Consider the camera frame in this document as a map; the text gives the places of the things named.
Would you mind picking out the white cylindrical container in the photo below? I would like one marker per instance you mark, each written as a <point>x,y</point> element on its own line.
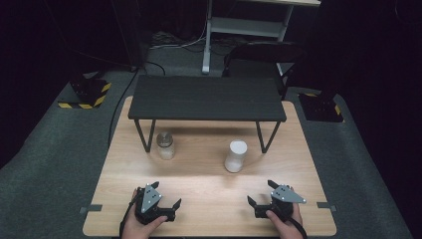
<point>236,156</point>

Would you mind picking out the black folding chair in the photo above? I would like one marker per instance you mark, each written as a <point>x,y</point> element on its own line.
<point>262,53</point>

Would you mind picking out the black shelf with metal legs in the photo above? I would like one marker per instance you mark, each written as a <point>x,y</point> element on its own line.
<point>205,98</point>

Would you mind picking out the grey tape strip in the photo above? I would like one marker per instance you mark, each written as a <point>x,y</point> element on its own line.
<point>326,206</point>
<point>91,208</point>

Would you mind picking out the white metal desk frame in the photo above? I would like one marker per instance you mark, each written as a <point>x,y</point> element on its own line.
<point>245,26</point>

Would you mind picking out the person's right hand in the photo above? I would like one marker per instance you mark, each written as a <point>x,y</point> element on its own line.
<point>287,229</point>

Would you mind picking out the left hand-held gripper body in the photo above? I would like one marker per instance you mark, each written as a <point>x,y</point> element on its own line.
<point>151,199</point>

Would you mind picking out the person's left hand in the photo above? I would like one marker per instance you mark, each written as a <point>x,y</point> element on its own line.
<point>139,229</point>

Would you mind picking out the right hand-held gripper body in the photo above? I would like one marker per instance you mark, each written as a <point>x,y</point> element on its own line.
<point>285,194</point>

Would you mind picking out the glass jar with metal lid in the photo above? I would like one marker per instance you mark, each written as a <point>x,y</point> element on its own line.
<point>165,146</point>

